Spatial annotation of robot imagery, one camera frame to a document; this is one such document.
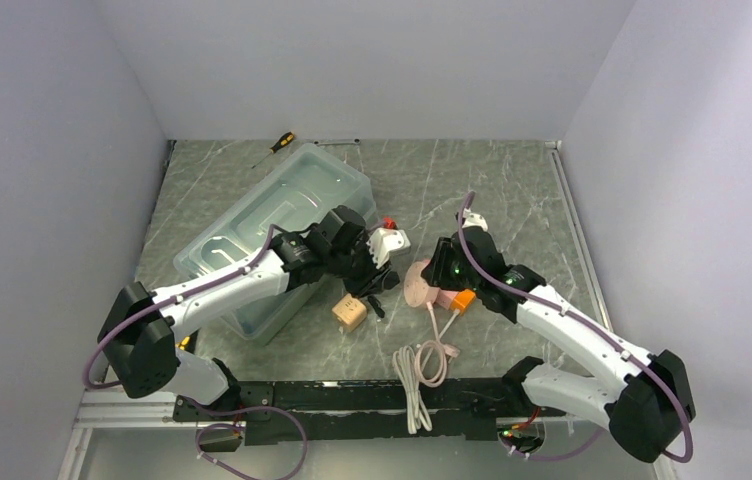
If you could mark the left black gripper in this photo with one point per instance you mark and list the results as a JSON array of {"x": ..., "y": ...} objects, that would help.
[{"x": 370, "y": 282}]

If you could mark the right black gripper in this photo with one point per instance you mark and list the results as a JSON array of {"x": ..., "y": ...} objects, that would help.
[{"x": 436, "y": 273}]

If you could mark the orange power strip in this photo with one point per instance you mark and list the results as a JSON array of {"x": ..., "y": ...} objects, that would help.
[{"x": 462, "y": 300}]

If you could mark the black power adapter plug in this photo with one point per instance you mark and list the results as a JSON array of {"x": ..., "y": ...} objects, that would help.
[{"x": 377, "y": 306}]

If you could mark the beige cube socket adapter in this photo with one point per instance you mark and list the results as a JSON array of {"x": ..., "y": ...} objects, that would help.
[{"x": 350, "y": 312}]

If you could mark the round pink power socket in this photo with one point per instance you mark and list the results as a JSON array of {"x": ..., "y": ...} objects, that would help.
[{"x": 416, "y": 291}]

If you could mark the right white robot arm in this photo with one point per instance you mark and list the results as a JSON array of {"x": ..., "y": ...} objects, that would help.
[{"x": 643, "y": 400}]

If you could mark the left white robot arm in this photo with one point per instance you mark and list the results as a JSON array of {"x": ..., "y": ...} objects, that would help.
[{"x": 140, "y": 335}]

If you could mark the pink square socket adapter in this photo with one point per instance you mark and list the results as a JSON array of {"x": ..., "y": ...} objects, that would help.
[{"x": 446, "y": 299}]

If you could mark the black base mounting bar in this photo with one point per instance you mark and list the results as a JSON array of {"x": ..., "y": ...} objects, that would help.
[{"x": 475, "y": 409}]

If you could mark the small orange black screwdriver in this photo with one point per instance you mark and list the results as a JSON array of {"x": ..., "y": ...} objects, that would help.
[{"x": 282, "y": 142}]

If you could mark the yellow black screwdriver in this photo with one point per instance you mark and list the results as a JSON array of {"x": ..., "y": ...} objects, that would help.
[{"x": 184, "y": 343}]

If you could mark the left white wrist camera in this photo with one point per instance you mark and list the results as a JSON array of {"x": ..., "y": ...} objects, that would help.
[{"x": 385, "y": 240}]

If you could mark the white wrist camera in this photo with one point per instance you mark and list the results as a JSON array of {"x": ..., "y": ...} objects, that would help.
[
  {"x": 470, "y": 219},
  {"x": 385, "y": 240}
]

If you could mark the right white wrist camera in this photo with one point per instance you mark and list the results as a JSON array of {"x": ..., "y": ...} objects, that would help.
[{"x": 470, "y": 219}]

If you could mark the aluminium frame rail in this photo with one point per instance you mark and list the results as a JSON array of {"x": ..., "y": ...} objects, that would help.
[{"x": 112, "y": 409}]

